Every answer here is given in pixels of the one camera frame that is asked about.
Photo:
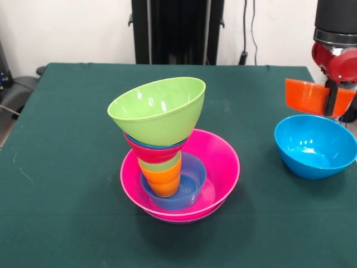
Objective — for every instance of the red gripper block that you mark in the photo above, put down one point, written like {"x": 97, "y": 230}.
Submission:
{"x": 337, "y": 65}

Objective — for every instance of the orange bowl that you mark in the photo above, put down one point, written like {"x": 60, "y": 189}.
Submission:
{"x": 304, "y": 97}

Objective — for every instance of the large pink bowl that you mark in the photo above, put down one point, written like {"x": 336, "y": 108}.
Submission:
{"x": 223, "y": 159}

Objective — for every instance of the small light blue bowl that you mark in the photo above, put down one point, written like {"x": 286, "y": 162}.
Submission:
{"x": 195, "y": 176}

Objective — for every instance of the lime green bowl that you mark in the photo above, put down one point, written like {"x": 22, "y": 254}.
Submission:
{"x": 156, "y": 111}

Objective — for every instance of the small pink bowl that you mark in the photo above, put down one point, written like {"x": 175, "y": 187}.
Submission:
{"x": 156, "y": 155}

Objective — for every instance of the orange cup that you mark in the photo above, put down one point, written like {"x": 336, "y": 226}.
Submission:
{"x": 164, "y": 181}

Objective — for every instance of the green cup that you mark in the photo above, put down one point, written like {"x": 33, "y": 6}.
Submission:
{"x": 156, "y": 166}

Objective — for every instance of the dark blue bowl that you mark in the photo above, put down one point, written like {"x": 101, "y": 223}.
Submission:
{"x": 145, "y": 145}

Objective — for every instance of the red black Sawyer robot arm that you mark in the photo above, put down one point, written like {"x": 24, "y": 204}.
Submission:
{"x": 337, "y": 19}

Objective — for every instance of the large light blue bowl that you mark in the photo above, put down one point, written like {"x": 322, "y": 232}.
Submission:
{"x": 315, "y": 139}

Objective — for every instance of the dark green tablecloth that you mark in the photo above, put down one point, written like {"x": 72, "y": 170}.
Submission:
{"x": 83, "y": 223}

